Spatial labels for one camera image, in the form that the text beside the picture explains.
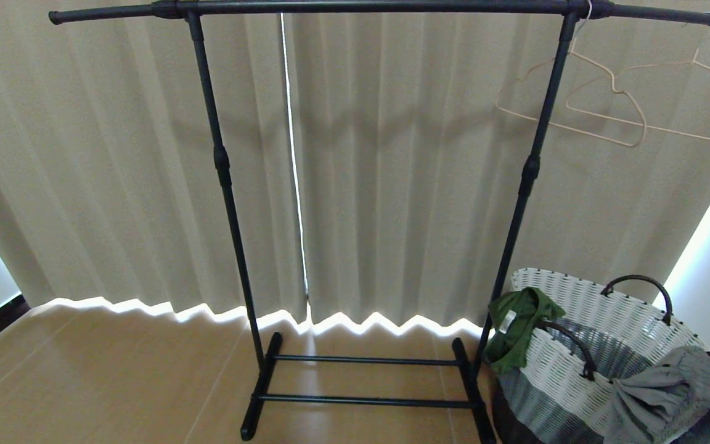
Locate pale grey shorts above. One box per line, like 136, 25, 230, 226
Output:
602, 345, 710, 444

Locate pink clothes hanger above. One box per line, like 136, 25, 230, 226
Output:
494, 15, 647, 149
565, 15, 710, 149

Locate beige curtain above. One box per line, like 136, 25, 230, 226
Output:
0, 0, 710, 337

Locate black clothes rack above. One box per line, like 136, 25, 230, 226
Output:
48, 0, 710, 442

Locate green garment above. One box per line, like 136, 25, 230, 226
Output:
483, 287, 566, 374

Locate white laundry basket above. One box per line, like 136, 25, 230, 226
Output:
492, 268, 710, 444

